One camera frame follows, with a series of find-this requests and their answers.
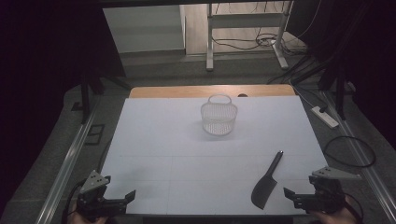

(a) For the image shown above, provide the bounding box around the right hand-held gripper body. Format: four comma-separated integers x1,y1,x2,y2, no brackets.
300,166,362,215

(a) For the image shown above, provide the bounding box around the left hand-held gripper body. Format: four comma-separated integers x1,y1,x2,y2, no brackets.
76,170,127,223

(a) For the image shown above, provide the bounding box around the black kitchen knife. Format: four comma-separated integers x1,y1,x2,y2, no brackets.
250,150,284,210

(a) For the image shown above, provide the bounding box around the white mesh basket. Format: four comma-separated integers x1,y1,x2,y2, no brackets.
200,93,239,136

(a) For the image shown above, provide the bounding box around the person's left hand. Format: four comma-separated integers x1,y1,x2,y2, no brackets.
68,213,108,224

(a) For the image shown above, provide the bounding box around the person's right hand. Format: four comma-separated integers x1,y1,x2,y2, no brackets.
311,197,359,224

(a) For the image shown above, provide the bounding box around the white power strip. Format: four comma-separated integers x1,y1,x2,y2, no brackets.
311,105,340,129

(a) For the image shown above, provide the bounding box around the black stand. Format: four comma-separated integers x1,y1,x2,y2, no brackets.
317,63,349,121
71,69,106,125

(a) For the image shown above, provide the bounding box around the wooden table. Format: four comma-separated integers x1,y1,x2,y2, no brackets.
129,84,296,99

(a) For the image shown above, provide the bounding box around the grey panel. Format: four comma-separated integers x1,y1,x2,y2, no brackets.
102,4,187,54

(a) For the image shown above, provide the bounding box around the white metal stand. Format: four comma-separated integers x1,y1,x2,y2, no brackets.
205,0,294,72

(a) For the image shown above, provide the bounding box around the left hand-held gripper cable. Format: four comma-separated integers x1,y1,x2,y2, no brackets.
61,179,86,224

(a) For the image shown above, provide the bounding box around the hand-held gripper cable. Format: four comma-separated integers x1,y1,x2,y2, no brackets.
61,179,86,224
344,192,364,224

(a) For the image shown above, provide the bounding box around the right hand-held gripper cable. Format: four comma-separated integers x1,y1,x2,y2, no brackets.
344,192,364,224

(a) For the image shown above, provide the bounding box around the aluminium rail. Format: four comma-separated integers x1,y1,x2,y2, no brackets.
321,90,396,224
35,96,101,224

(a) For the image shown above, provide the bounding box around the black looped cable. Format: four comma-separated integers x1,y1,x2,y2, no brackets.
322,135,376,169

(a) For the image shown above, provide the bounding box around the bundle of floor cables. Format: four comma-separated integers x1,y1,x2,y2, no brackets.
211,29,307,52

